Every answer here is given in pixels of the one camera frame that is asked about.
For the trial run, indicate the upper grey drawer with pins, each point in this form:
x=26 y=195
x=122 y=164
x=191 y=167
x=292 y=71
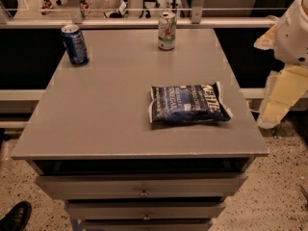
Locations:
x=140 y=186

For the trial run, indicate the person's left sandaled foot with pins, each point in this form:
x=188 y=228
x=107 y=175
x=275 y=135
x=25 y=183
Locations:
x=47 y=7

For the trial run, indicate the blue Pepsi can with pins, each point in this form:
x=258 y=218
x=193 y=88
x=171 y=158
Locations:
x=75 y=44

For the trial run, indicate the black leather shoe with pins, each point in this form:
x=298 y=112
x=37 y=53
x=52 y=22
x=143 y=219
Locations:
x=17 y=218

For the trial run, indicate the blue Kettle chip bag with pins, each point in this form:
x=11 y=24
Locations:
x=188 y=104

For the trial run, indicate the lower grey drawer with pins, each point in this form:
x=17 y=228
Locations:
x=151 y=225

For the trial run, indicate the green white 7up can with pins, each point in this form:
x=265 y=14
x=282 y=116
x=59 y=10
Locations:
x=167 y=31

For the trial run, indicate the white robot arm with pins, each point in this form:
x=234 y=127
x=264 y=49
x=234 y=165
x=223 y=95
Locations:
x=288 y=39

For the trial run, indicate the grey metal railing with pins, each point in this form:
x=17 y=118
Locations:
x=27 y=16

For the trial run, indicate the grey drawer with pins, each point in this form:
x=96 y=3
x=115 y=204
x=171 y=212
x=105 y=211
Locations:
x=140 y=186
x=151 y=225
x=145 y=210

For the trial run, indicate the middle grey drawer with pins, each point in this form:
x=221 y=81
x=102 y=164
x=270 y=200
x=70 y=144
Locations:
x=145 y=210

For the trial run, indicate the person's right sandaled foot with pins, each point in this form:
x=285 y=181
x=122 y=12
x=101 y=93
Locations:
x=85 y=8

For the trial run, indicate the person's sandaled foot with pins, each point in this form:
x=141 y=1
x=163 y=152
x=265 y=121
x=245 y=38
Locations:
x=47 y=7
x=85 y=8

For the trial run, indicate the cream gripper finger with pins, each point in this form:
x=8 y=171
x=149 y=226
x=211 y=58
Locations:
x=290 y=85
x=271 y=112

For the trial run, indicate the grey drawer cabinet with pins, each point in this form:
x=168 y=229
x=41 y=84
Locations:
x=93 y=120

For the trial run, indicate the padded gripper body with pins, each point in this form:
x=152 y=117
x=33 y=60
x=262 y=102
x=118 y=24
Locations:
x=291 y=38

